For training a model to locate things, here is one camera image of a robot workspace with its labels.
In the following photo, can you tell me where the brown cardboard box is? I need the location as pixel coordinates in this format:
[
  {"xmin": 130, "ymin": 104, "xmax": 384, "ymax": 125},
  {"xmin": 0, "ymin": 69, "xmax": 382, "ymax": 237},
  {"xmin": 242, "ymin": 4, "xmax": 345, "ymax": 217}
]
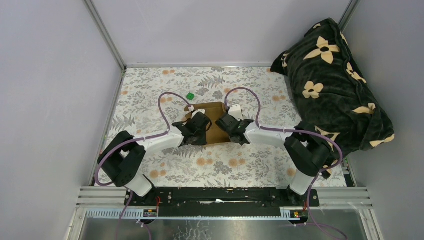
[{"xmin": 182, "ymin": 102, "xmax": 230, "ymax": 146}]

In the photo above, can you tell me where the small green cube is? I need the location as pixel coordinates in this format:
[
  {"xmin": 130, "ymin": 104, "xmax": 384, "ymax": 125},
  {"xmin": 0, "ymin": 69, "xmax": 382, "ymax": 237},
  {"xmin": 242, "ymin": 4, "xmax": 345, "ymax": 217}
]
[{"xmin": 186, "ymin": 92, "xmax": 195, "ymax": 101}]

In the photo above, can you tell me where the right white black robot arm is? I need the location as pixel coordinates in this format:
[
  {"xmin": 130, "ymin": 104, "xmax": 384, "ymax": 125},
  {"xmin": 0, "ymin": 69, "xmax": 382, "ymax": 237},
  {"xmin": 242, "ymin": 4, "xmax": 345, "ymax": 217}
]
[{"xmin": 215, "ymin": 113, "xmax": 332, "ymax": 206}]

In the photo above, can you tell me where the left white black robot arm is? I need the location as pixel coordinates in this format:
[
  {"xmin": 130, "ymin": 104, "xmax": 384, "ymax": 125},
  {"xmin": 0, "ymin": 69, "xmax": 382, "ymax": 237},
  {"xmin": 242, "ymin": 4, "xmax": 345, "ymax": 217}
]
[{"xmin": 94, "ymin": 111, "xmax": 212, "ymax": 206}]

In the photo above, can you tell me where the floral patterned table mat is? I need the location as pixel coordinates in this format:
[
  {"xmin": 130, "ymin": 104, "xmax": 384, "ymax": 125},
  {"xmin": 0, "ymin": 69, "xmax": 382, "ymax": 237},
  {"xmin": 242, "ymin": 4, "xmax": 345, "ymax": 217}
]
[{"xmin": 106, "ymin": 67, "xmax": 301, "ymax": 187}]

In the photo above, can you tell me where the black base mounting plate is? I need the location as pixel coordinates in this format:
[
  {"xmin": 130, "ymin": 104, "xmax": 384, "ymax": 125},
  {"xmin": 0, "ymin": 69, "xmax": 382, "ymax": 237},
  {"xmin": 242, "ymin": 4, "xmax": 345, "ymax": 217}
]
[{"xmin": 124, "ymin": 187, "xmax": 320, "ymax": 218}]

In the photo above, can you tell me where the black floral blanket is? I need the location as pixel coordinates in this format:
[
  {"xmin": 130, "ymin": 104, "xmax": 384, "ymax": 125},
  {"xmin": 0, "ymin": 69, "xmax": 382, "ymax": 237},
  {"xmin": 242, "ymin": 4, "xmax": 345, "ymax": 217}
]
[{"xmin": 270, "ymin": 18, "xmax": 395, "ymax": 156}]

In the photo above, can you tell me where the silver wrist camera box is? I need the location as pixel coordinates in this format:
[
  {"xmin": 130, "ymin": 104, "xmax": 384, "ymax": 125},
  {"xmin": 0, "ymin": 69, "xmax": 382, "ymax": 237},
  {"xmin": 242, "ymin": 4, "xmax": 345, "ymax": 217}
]
[{"xmin": 228, "ymin": 104, "xmax": 244, "ymax": 121}]

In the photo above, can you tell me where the aluminium frame rail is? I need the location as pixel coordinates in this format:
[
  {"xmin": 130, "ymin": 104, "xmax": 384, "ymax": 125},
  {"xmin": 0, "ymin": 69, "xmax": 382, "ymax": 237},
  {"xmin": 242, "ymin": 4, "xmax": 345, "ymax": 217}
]
[{"xmin": 77, "ymin": 186, "xmax": 374, "ymax": 210}]

